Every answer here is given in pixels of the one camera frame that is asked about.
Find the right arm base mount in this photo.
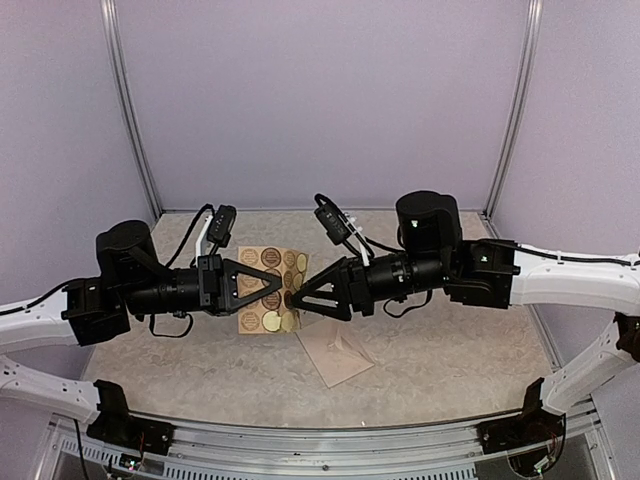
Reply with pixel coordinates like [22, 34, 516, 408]
[476, 378, 566, 454]

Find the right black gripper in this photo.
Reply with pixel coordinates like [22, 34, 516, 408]
[290, 251, 451, 321]

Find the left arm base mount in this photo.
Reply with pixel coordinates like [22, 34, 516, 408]
[86, 380, 176, 456]

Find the aluminium frame post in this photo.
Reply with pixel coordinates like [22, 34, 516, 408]
[99, 0, 163, 221]
[483, 0, 544, 222]

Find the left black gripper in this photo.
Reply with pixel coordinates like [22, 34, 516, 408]
[122, 253, 282, 317]

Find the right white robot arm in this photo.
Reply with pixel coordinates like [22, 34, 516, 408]
[291, 190, 639, 444]

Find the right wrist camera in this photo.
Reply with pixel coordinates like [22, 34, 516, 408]
[314, 193, 375, 267]

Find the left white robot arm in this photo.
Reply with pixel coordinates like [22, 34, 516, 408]
[1, 220, 282, 445]

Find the left aluminium frame post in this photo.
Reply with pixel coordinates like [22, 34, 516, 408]
[99, 0, 163, 221]

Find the wax seal sticker sheet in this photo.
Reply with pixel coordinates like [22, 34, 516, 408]
[237, 246, 309, 335]

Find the pink envelope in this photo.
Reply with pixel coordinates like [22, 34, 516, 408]
[297, 319, 375, 389]

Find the right aluminium frame post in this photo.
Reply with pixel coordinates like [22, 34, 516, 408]
[483, 0, 544, 222]

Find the front aluminium rail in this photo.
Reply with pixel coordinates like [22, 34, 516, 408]
[44, 412, 601, 480]

